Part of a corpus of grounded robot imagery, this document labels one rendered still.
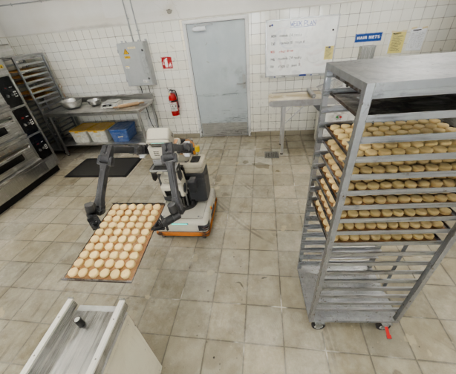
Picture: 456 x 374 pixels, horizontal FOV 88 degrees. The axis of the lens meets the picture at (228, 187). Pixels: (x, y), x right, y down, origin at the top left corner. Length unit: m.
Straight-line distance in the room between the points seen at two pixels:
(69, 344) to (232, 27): 4.48
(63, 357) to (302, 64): 4.64
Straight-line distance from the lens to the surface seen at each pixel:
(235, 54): 4.75
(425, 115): 1.19
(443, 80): 1.13
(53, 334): 1.56
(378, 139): 1.14
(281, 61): 4.72
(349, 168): 1.13
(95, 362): 1.37
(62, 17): 5.82
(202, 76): 4.90
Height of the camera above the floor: 2.04
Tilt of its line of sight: 35 degrees down
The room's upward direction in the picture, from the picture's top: 6 degrees counter-clockwise
